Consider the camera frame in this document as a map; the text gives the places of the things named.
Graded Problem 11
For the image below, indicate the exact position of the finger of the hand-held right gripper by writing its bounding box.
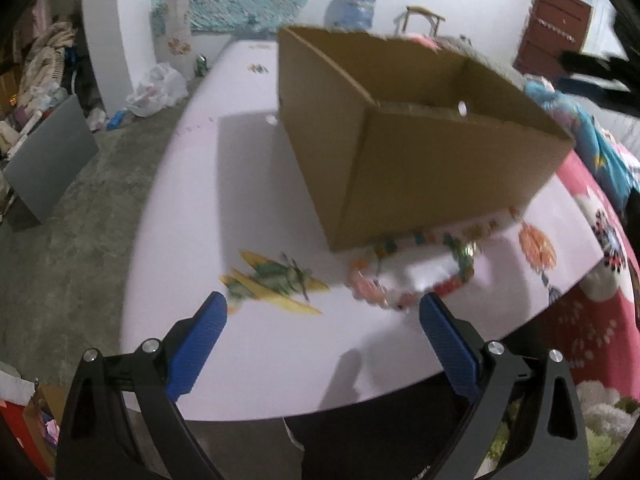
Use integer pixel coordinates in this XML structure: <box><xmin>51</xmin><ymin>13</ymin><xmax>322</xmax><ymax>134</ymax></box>
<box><xmin>556</xmin><ymin>77</ymin><xmax>632</xmax><ymax>108</ymax></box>
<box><xmin>559</xmin><ymin>51</ymin><xmax>632</xmax><ymax>81</ymax></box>

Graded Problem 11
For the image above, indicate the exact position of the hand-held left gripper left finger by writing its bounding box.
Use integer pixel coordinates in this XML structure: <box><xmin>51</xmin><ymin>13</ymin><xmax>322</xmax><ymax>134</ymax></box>
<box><xmin>55</xmin><ymin>291</ymin><xmax>228</xmax><ymax>480</ymax></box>

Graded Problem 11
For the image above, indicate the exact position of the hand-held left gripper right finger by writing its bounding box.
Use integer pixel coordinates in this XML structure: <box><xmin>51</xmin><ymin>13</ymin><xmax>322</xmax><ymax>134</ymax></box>
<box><xmin>419</xmin><ymin>292</ymin><xmax>590</xmax><ymax>480</ymax></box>

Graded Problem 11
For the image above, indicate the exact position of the multicolour bead bracelet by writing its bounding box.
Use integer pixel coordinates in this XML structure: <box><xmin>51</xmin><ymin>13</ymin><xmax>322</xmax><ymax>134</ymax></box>
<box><xmin>347</xmin><ymin>232</ymin><xmax>476</xmax><ymax>311</ymax></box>

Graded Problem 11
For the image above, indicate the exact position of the brown cardboard box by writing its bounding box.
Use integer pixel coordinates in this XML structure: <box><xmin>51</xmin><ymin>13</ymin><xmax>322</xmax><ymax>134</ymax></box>
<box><xmin>277</xmin><ymin>26</ymin><xmax>576</xmax><ymax>253</ymax></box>

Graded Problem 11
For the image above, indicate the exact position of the brown door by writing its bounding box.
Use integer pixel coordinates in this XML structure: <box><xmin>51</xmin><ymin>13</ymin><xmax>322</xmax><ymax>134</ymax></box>
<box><xmin>514</xmin><ymin>0</ymin><xmax>593</xmax><ymax>81</ymax></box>

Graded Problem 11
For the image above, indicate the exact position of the blue printed blanket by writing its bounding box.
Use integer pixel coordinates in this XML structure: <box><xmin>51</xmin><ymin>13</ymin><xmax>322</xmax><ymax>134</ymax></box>
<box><xmin>522</xmin><ymin>75</ymin><xmax>640</xmax><ymax>216</ymax></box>

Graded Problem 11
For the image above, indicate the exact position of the pink floral blanket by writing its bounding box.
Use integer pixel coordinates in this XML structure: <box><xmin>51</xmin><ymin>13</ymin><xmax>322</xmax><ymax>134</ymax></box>
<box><xmin>542</xmin><ymin>150</ymin><xmax>640</xmax><ymax>461</ymax></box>

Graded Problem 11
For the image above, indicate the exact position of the wooden chair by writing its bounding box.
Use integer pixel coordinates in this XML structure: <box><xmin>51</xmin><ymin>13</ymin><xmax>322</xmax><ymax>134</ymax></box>
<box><xmin>395</xmin><ymin>5</ymin><xmax>446</xmax><ymax>38</ymax></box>

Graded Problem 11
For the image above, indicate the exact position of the small open cardboard box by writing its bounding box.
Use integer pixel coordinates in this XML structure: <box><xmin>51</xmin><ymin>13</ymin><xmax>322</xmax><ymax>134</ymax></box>
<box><xmin>22</xmin><ymin>384</ymin><xmax>68</xmax><ymax>476</ymax></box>

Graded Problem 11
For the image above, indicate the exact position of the grey cabinet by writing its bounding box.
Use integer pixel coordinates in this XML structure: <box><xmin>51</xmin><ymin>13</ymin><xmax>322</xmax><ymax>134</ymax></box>
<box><xmin>2</xmin><ymin>94</ymin><xmax>99</xmax><ymax>226</ymax></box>

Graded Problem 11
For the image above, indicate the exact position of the blue water dispenser bottle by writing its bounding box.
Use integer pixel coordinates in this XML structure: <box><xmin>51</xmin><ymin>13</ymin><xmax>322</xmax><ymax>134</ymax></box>
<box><xmin>324</xmin><ymin>0</ymin><xmax>378</xmax><ymax>31</ymax></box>

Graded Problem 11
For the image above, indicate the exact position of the white plastic bag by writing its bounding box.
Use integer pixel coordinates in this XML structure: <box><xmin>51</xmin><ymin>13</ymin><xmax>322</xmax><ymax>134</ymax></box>
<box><xmin>125</xmin><ymin>61</ymin><xmax>189</xmax><ymax>118</ymax></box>

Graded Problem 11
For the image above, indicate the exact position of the tall white carton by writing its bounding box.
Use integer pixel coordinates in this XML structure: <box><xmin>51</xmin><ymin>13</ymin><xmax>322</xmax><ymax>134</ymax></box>
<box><xmin>160</xmin><ymin>0</ymin><xmax>193</xmax><ymax>81</ymax></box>

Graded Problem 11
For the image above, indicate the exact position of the pile of clothes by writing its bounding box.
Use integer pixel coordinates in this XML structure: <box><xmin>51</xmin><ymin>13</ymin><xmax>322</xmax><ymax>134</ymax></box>
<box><xmin>15</xmin><ymin>20</ymin><xmax>81</xmax><ymax>126</ymax></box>

